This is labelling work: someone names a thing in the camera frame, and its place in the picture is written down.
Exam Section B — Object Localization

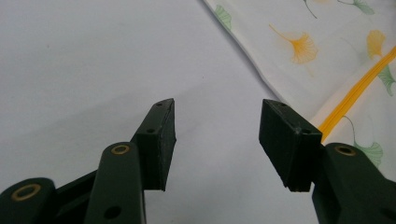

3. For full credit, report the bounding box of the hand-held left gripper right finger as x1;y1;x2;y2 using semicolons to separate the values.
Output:
258;99;323;192

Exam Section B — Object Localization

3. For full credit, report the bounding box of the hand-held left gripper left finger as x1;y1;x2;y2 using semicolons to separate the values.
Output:
130;98;177;191

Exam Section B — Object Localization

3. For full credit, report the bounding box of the leaf print zipper bag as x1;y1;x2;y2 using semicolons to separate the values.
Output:
204;0;396;182

